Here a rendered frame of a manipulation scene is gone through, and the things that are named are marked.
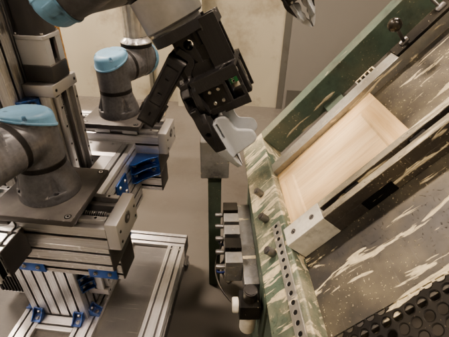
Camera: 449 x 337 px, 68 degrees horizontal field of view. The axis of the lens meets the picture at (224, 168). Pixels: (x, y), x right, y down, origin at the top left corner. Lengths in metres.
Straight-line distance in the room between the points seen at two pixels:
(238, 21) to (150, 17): 3.39
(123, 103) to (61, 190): 0.49
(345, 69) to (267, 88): 2.63
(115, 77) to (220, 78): 0.88
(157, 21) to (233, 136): 0.17
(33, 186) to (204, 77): 0.61
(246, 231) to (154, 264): 0.74
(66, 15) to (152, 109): 0.15
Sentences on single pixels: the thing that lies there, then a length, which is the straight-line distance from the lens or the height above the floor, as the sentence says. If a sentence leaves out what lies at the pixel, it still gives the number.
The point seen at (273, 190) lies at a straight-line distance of 1.13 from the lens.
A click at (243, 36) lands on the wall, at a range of 3.81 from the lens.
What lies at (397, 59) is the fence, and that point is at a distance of 1.16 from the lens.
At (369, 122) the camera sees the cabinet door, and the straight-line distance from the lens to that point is 1.07.
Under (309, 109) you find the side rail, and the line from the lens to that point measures 1.40.
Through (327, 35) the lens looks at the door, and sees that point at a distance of 3.81.
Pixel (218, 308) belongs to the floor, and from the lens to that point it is 1.90.
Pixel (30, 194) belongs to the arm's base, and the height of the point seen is 1.07.
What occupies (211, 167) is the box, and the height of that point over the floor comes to 0.81.
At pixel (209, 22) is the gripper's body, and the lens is 0.42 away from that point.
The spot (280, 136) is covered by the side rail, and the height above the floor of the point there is 0.92.
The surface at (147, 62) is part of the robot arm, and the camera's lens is 1.36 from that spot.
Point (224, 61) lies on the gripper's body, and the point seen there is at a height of 1.47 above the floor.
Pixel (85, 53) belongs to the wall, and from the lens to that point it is 4.35.
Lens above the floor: 1.58
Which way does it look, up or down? 34 degrees down
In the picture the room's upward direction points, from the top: 1 degrees clockwise
